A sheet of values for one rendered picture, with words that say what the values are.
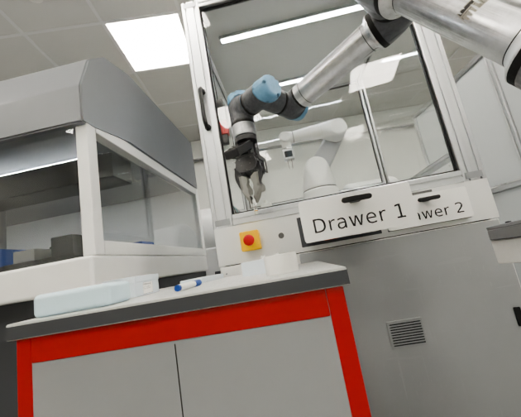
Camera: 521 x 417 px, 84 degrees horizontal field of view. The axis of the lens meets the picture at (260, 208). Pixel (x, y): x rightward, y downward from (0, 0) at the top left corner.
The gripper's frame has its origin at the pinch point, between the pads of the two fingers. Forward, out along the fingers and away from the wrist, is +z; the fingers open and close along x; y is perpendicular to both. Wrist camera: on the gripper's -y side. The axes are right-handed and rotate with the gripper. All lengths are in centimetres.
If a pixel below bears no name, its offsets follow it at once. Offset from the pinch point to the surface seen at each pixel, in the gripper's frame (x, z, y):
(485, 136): -114, -47, 201
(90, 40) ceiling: 152, -183, 64
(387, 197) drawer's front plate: -35.7, 8.4, 4.6
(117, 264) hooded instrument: 55, 11, -5
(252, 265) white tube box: 0.9, 19.2, -5.6
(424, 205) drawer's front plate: -46, 9, 42
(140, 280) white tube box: 25.9, 17.9, -21.1
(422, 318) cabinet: -36, 47, 40
